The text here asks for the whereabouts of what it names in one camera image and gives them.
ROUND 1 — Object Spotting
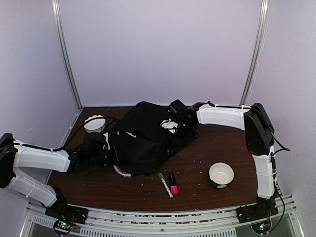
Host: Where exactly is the right circuit board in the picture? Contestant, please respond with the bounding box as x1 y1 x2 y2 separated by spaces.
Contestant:
251 221 272 235

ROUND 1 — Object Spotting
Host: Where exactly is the left circuit board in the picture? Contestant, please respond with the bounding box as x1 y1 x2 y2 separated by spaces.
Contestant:
53 220 74 236

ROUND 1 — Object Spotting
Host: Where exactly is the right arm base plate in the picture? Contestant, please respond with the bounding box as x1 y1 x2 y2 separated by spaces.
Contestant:
236 203 278 224

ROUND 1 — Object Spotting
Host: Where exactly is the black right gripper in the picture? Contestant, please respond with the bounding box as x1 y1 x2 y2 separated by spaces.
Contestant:
168 121 195 146

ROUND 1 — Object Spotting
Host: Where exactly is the black student backpack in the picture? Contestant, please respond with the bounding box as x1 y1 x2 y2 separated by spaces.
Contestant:
109 101 195 178

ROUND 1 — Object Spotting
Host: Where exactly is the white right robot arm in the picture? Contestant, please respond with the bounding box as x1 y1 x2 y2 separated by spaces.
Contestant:
160 100 277 218

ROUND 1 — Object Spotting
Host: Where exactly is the right aluminium corner post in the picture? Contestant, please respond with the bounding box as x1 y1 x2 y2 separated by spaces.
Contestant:
239 0 270 106

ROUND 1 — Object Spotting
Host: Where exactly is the white bowl black base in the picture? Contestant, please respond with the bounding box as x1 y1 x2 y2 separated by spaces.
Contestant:
208 162 235 189

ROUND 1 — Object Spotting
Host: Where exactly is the circuit board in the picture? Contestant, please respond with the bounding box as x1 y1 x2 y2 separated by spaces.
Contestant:
251 221 272 235
53 220 74 236

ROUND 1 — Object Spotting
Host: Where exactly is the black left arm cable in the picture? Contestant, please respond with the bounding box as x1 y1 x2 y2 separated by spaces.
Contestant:
49 116 117 151

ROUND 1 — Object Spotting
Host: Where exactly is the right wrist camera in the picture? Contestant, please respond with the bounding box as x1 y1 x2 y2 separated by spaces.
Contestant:
160 118 178 134

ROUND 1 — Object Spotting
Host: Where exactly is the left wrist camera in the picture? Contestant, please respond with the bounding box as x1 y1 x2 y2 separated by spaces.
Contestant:
103 132 111 151

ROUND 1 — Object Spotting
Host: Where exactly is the white pen green tip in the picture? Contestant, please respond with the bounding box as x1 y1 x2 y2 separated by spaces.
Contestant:
158 172 174 199

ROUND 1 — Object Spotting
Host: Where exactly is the left aluminium corner post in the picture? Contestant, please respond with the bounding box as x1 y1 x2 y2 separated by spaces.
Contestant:
52 0 83 110

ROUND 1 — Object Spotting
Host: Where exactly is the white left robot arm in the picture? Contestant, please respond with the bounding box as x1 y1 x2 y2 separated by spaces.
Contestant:
0 132 110 219

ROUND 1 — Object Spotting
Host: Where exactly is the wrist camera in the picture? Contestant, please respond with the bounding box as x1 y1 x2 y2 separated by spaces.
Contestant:
103 132 111 151
160 118 178 134

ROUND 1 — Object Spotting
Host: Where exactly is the aluminium corner post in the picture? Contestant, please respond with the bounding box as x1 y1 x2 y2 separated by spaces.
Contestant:
239 0 270 106
52 0 83 110

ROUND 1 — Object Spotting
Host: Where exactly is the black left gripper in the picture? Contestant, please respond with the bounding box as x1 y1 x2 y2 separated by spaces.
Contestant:
88 146 126 168

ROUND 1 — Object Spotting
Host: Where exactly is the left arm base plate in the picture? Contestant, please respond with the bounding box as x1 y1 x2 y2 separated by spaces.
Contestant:
45 205 88 224

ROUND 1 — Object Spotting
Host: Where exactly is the aluminium front rail frame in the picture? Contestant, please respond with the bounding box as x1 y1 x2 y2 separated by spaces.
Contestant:
19 194 306 237

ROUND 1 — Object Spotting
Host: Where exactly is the white fluted ceramic bowl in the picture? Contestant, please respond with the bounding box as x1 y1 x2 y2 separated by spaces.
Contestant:
84 115 106 133

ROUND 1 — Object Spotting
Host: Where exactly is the pink highlighter marker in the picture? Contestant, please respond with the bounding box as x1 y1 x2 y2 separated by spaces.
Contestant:
168 172 179 195

